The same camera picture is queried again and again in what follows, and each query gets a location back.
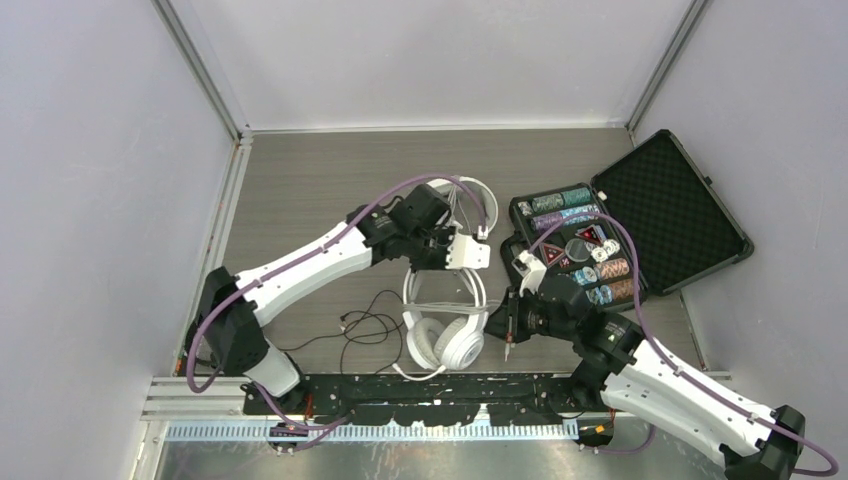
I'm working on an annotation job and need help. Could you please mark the red black triangular button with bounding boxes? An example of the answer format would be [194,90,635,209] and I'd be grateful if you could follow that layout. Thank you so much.
[575,225,606,245]

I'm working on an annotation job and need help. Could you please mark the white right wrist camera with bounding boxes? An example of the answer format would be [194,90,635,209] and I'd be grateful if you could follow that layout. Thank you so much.
[511,250,547,297]

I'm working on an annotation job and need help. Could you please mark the triangular all-in button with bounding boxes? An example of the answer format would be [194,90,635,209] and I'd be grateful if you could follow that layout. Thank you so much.
[540,242,566,267]

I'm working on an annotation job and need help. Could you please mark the white ten poker chip stack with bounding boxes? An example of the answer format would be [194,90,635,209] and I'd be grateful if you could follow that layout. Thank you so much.
[590,239,621,263]

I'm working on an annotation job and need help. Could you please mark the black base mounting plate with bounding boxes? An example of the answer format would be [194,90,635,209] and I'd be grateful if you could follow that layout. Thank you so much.
[240,372,618,427]

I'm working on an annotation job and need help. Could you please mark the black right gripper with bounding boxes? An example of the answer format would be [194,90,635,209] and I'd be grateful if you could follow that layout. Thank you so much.
[480,283,577,341]

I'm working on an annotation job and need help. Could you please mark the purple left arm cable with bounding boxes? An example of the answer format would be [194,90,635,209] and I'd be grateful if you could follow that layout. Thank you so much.
[185,173,492,395]

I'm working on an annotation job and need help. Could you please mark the small white headphones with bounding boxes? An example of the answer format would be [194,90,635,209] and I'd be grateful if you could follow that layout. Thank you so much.
[392,269,489,382]

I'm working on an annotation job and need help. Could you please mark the large white grey headphones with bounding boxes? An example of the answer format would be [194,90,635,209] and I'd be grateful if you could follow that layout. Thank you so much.
[427,176,499,231]

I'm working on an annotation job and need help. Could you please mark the purple poker chip row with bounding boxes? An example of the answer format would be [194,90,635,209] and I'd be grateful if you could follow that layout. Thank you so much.
[530,211,563,232]

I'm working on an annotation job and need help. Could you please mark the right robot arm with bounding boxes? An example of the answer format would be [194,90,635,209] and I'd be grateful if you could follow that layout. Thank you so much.
[484,275,806,479]

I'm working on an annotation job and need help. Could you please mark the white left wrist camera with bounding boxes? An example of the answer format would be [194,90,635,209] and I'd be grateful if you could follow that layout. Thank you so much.
[445,234,491,270]

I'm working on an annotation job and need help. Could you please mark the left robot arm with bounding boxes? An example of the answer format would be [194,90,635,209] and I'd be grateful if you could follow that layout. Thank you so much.
[186,176,463,414]

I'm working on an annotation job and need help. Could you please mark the blue poker chip row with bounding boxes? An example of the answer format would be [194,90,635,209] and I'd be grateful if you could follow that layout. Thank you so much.
[560,203,601,225]

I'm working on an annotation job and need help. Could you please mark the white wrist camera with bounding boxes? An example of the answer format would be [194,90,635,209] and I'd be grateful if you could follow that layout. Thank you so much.
[511,250,547,297]
[445,234,491,270]

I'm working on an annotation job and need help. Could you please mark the thin black headphone cable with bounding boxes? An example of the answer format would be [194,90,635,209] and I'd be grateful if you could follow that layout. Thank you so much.
[278,289,407,376]

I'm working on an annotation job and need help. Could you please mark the clear round dealer button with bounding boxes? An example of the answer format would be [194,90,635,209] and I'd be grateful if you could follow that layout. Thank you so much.
[565,238,592,263]

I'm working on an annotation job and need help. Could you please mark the black poker chip case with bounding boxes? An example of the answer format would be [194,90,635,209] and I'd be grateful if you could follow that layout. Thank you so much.
[500,130,754,299]

